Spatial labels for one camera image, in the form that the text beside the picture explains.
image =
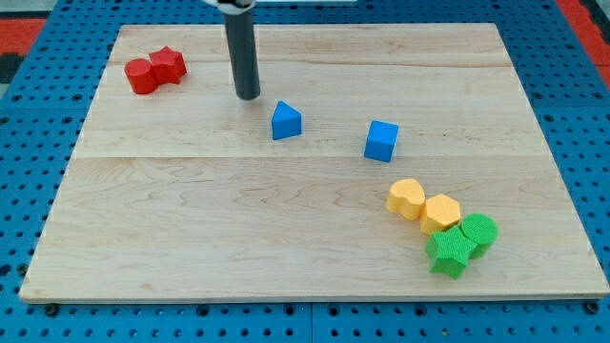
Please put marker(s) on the blue triangle block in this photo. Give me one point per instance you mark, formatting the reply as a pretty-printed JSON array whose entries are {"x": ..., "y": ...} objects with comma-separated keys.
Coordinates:
[{"x": 286, "y": 121}]

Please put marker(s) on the blue cube block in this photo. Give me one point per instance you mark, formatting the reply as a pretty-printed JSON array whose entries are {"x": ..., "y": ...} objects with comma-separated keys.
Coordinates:
[{"x": 380, "y": 141}]

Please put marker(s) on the wooden board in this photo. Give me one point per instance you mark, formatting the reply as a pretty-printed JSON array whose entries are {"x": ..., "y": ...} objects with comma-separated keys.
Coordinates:
[{"x": 182, "y": 195}]

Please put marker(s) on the yellow heart block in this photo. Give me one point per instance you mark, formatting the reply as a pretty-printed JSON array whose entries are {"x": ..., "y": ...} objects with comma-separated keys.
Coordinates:
[{"x": 406, "y": 197}]

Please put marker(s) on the yellow hexagon block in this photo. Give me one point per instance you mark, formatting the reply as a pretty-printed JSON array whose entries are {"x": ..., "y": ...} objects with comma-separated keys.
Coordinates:
[{"x": 439, "y": 214}]

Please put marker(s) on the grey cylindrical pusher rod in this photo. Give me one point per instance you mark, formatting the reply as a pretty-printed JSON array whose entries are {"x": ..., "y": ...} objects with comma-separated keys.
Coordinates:
[{"x": 239, "y": 30}]

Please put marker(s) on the green star block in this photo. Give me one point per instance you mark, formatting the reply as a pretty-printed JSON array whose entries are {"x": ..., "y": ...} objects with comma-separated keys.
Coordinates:
[{"x": 449, "y": 252}]

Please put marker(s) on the red star block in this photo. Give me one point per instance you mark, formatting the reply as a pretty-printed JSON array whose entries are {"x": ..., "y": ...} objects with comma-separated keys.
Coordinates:
[{"x": 168, "y": 65}]

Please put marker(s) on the green cylinder block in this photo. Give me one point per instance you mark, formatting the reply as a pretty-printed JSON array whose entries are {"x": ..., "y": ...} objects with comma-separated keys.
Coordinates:
[{"x": 480, "y": 229}]

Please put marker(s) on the red cylinder block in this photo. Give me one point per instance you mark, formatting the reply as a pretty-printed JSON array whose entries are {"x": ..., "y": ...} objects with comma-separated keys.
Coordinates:
[{"x": 141, "y": 76}]

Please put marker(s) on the blue perforated base mat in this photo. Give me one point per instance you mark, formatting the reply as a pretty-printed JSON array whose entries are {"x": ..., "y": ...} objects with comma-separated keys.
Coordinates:
[{"x": 48, "y": 99}]

